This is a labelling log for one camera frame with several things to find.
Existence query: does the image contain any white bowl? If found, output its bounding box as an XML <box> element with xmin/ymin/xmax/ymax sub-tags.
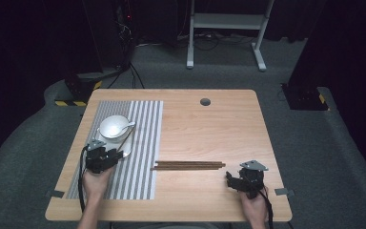
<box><xmin>97</xmin><ymin>114</ymin><xmax>134</xmax><ymax>143</ymax></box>

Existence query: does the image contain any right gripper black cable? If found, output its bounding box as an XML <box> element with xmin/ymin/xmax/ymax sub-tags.
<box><xmin>258</xmin><ymin>187</ymin><xmax>275</xmax><ymax>229</ymax></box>

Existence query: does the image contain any person's left hand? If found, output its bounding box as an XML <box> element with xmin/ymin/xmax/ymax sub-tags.
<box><xmin>81</xmin><ymin>165</ymin><xmax>116</xmax><ymax>198</ymax></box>

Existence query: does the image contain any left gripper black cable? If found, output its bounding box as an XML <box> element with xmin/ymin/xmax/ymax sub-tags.
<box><xmin>77</xmin><ymin>145</ymin><xmax>91</xmax><ymax>213</ymax></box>

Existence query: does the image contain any bundle of floor cables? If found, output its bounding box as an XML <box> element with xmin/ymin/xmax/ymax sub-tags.
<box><xmin>176</xmin><ymin>30</ymin><xmax>255</xmax><ymax>52</ymax></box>

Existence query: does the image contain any white square plate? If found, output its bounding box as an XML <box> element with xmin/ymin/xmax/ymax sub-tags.
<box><xmin>92</xmin><ymin>128</ymin><xmax>134</xmax><ymax>159</ymax></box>

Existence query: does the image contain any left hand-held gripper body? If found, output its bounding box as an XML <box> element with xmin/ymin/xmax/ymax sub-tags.
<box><xmin>85</xmin><ymin>138</ymin><xmax>110</xmax><ymax>175</ymax></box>

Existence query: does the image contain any grey striped placemat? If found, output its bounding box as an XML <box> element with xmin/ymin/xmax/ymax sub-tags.
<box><xmin>66</xmin><ymin>100</ymin><xmax>165</xmax><ymax>200</ymax></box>

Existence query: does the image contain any black base with yellow mark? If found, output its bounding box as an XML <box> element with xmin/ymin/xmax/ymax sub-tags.
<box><xmin>280</xmin><ymin>83</ymin><xmax>330</xmax><ymax>112</ymax></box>

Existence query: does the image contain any white spoon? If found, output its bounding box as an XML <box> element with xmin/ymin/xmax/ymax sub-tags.
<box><xmin>109</xmin><ymin>120</ymin><xmax>136</xmax><ymax>136</ymax></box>

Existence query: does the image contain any black floor cable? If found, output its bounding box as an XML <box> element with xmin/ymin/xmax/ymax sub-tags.
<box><xmin>106</xmin><ymin>61</ymin><xmax>146</xmax><ymax>90</ymax></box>

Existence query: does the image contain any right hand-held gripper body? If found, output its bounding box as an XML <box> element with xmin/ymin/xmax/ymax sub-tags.
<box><xmin>238</xmin><ymin>159</ymin><xmax>269</xmax><ymax>200</ymax></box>

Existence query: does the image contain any white metal stand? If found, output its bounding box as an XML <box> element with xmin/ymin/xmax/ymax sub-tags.
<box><xmin>186</xmin><ymin>0</ymin><xmax>275</xmax><ymax>73</ymax></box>

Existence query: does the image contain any dark equipment rack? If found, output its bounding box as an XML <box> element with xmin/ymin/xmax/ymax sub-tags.
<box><xmin>82</xmin><ymin>0</ymin><xmax>138</xmax><ymax>71</ymax></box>

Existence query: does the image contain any person's right hand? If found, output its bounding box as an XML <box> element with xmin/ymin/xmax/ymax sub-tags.
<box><xmin>238</xmin><ymin>186</ymin><xmax>270</xmax><ymax>221</ymax></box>

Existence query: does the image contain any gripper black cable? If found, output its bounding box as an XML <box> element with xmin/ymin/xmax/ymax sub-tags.
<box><xmin>77</xmin><ymin>145</ymin><xmax>91</xmax><ymax>213</ymax></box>
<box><xmin>258</xmin><ymin>187</ymin><xmax>275</xmax><ymax>229</ymax></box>

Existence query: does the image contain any black base with yellow stripes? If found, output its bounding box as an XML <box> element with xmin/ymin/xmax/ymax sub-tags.
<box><xmin>54</xmin><ymin>71</ymin><xmax>104</xmax><ymax>108</ymax></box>

